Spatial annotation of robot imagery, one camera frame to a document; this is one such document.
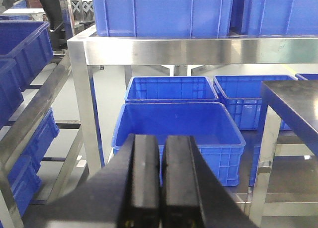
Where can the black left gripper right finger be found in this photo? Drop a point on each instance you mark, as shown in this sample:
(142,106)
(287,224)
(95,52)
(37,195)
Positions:
(192,196)

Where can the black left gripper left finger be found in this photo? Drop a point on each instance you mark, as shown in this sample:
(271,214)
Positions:
(124,194)

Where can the blue crate right lower shelf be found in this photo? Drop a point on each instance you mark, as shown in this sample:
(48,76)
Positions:
(241,95)

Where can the blue crate shelf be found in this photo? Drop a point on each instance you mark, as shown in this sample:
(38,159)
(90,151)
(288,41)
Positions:
(194,19)
(241,95)
(275,17)

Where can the blue crate top shelf left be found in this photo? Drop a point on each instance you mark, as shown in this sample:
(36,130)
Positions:
(194,19)

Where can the blue crate top shelf right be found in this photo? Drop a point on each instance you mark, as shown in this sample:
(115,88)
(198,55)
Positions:
(275,17)

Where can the near blue floor crate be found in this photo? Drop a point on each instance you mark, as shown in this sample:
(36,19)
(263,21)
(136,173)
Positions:
(216,134)

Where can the blue floor crate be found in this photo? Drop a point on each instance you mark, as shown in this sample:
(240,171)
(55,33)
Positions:
(216,134)
(170,89)

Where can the left rack lower blue crate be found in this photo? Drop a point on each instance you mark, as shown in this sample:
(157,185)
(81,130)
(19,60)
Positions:
(23,179)

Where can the rack blue crate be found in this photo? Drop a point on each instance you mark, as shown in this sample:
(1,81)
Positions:
(23,179)
(28,43)
(10,93)

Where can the far blue floor crate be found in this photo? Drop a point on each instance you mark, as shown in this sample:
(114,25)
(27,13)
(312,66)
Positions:
(170,89)

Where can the left steel flow rack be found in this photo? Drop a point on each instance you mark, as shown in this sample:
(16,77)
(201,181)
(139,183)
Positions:
(20,133)

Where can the dark steel work table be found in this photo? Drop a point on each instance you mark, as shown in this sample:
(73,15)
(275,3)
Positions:
(285,193)

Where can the left rack near blue crate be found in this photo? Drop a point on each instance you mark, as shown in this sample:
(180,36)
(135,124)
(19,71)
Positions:
(10,93)

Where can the left rack upper blue crate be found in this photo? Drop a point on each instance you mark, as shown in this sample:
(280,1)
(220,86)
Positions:
(28,43)

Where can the stainless steel shelf frame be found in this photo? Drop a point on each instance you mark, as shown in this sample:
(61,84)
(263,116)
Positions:
(87,49)

